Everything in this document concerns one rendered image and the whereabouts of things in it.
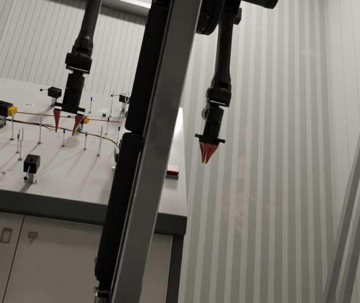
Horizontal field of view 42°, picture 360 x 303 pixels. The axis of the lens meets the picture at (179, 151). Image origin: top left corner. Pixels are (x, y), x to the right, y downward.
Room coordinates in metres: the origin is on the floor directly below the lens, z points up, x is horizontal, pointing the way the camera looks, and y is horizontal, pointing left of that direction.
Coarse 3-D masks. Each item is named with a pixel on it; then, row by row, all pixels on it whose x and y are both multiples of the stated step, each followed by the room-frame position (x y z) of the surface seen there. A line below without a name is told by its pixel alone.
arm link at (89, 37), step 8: (88, 0) 1.28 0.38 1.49; (96, 0) 1.28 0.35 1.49; (88, 8) 1.28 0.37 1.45; (96, 8) 1.28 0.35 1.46; (88, 16) 1.28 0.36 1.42; (96, 16) 1.29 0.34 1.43; (88, 24) 1.28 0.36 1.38; (80, 32) 1.28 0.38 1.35; (88, 32) 1.28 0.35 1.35; (80, 40) 1.28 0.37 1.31; (88, 40) 1.29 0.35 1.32; (72, 48) 1.28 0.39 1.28; (80, 48) 1.29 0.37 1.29; (88, 48) 1.29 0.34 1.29; (72, 56) 1.28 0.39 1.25; (80, 56) 1.29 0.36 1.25; (88, 56) 1.29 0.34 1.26; (72, 64) 1.30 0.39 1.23; (80, 64) 1.30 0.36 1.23; (88, 64) 1.30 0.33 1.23
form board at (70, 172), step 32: (0, 96) 2.05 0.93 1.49; (32, 96) 2.10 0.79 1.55; (96, 96) 2.22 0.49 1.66; (0, 128) 1.86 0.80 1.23; (32, 128) 1.91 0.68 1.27; (64, 128) 1.95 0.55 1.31; (96, 128) 2.00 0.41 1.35; (0, 160) 1.72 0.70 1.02; (64, 160) 1.79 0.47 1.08; (96, 160) 1.83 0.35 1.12; (32, 192) 1.63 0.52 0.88; (64, 192) 1.66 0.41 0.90; (96, 192) 1.69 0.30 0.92
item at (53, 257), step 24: (24, 240) 1.66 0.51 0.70; (48, 240) 1.67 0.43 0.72; (72, 240) 1.68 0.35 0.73; (96, 240) 1.68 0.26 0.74; (168, 240) 1.71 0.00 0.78; (24, 264) 1.66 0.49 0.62; (48, 264) 1.67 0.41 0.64; (72, 264) 1.68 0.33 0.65; (168, 264) 1.71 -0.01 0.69; (24, 288) 1.66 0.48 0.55; (48, 288) 1.67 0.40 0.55; (72, 288) 1.68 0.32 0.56; (144, 288) 1.71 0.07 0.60
